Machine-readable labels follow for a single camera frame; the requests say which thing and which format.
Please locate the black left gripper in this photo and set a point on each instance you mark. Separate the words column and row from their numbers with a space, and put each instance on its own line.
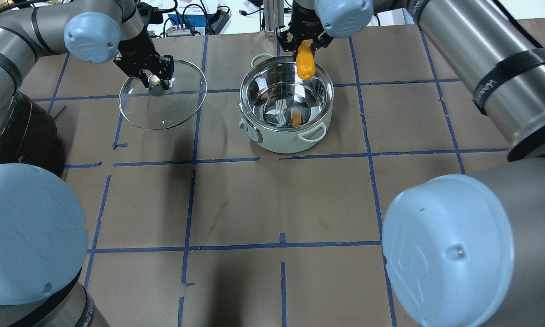
column 135, row 48

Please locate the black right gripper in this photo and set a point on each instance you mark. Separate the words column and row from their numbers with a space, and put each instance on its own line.
column 305, row 20

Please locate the yellow corn cob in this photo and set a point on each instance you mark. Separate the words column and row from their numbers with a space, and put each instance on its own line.
column 304, row 61

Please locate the glass pot lid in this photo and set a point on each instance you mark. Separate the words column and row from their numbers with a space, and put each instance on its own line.
column 157, row 108

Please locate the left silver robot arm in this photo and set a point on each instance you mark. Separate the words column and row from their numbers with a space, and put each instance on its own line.
column 43, row 241

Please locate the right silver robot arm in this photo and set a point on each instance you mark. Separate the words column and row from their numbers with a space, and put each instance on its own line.
column 407, row 122

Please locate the pale green cooking pot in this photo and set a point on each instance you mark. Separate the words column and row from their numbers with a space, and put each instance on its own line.
column 279, row 110

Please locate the aluminium frame post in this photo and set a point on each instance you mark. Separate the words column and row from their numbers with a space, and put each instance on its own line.
column 274, row 17

